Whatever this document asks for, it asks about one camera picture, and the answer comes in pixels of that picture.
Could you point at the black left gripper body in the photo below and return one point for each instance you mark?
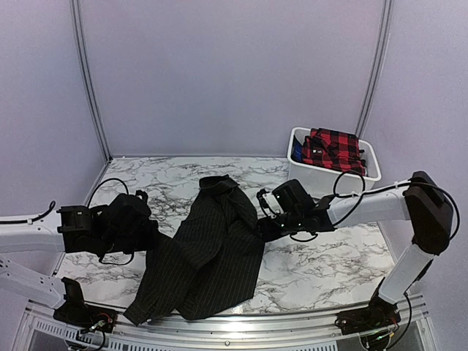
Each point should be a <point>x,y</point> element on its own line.
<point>126,243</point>

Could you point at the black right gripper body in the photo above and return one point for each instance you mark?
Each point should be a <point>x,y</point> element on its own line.
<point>292,224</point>

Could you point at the black pinstriped long sleeve shirt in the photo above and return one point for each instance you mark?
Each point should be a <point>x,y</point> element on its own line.
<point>212,262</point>

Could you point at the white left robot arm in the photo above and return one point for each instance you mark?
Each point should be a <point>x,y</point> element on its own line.
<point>68,229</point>

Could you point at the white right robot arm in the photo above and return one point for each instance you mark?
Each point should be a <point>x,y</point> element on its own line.
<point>427,212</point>

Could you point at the white plastic bin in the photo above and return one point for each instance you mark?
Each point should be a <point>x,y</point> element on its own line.
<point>318,182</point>

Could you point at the blue plaid shirt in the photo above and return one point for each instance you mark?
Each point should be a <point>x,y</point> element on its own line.
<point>296,154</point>

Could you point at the red black plaid shirt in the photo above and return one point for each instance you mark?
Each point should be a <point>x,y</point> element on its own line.
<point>333,150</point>

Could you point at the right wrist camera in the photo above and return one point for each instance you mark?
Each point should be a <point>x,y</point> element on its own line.
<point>269,204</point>

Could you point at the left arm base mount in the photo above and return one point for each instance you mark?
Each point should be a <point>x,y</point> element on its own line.
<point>87,317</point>

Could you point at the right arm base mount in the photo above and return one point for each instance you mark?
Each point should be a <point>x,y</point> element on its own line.
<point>378,314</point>

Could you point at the aluminium front frame rail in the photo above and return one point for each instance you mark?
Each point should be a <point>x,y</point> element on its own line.
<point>304,330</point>

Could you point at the right aluminium corner post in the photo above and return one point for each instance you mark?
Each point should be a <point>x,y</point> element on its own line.
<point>376,67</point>

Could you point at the aluminium corner post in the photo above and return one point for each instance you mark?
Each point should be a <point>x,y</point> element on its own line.
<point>88,84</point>
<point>376,67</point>

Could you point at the left aluminium corner post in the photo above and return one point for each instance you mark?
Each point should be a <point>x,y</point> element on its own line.
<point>88,84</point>

